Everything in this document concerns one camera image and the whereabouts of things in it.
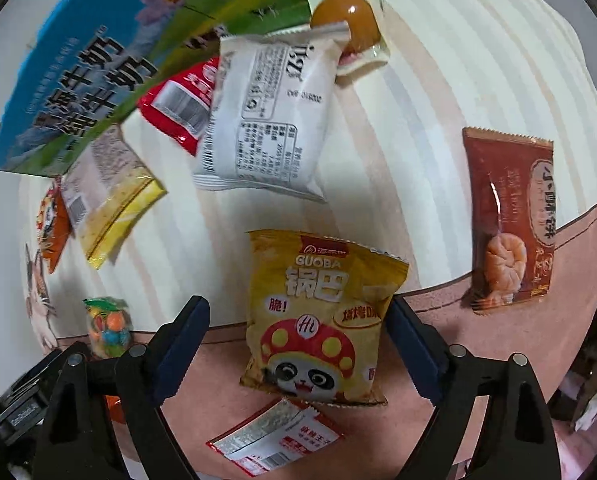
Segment clear cracker packet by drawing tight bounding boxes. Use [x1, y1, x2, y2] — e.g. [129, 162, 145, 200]
[61, 125, 168, 271]

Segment cluttered boxes and bags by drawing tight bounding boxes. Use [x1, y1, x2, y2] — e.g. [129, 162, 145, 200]
[548, 300, 597, 436]

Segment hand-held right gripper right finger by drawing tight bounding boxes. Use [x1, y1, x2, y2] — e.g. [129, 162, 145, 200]
[384, 296, 563, 480]

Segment yellow panda snack packet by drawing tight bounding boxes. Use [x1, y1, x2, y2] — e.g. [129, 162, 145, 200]
[239, 230, 410, 407]

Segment red and white snack packet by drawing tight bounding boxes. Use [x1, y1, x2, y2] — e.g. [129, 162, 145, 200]
[206, 397, 345, 478]

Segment brown pastry snack packet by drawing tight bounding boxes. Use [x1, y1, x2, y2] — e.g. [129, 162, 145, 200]
[461, 127, 555, 316]

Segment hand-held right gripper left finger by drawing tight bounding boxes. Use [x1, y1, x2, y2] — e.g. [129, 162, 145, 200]
[32, 295, 212, 480]

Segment colourful candy ball packet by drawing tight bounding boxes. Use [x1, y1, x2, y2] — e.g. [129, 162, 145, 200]
[82, 297, 132, 359]

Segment orange cartoon snack packet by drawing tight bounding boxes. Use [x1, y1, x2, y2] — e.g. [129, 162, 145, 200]
[36, 180, 74, 275]

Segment printed cardboard box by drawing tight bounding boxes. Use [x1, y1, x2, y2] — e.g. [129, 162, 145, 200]
[0, 0, 313, 178]

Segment egg yolk pastry packet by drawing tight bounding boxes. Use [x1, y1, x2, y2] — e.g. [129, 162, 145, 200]
[311, 0, 390, 77]

